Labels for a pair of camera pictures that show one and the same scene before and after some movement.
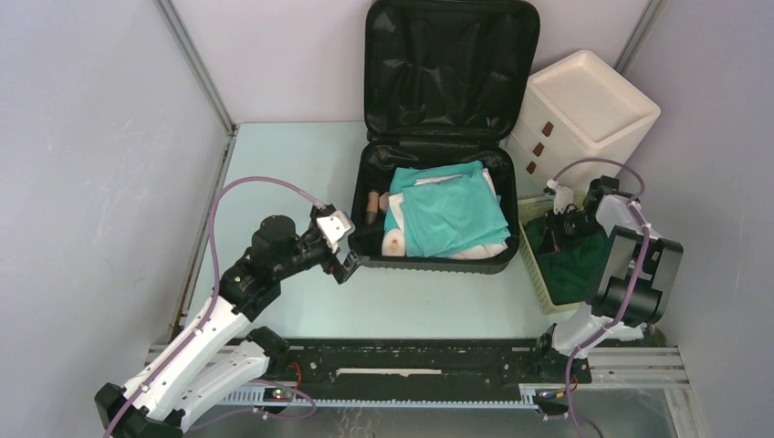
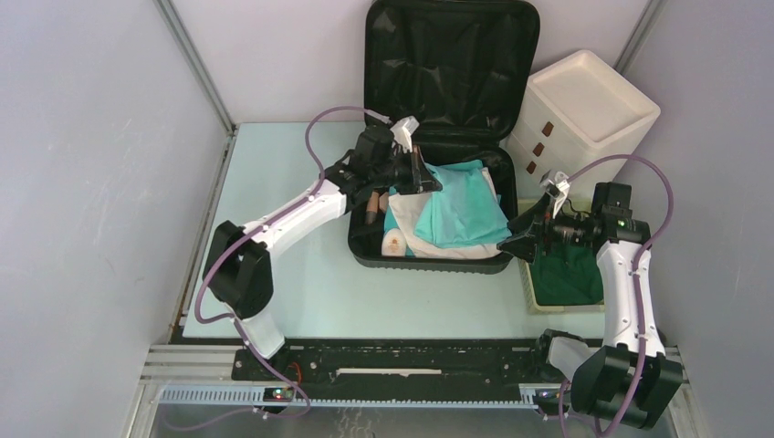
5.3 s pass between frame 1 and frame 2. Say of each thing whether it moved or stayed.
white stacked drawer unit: stayed
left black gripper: moved
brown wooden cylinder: stayed
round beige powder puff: stayed
